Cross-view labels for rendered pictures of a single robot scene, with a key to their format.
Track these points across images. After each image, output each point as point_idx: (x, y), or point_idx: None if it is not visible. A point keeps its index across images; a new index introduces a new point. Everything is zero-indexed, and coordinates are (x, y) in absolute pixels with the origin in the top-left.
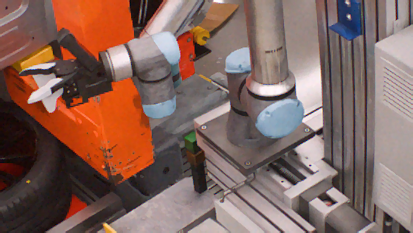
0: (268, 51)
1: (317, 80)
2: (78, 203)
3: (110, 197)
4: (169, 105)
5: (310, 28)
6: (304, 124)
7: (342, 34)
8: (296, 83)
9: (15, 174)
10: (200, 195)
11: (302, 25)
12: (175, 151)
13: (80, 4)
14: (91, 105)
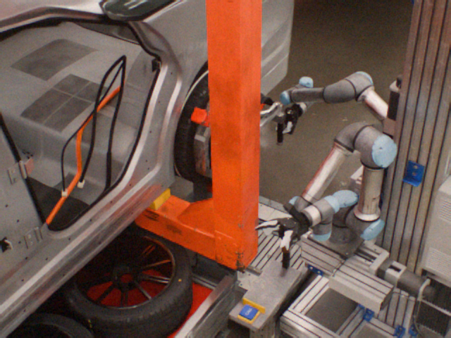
0: (374, 198)
1: (285, 179)
2: (195, 286)
3: (227, 279)
4: (330, 233)
5: (266, 143)
6: None
7: (411, 184)
8: (273, 183)
9: None
10: (287, 270)
11: (260, 141)
12: None
13: (242, 174)
14: (235, 229)
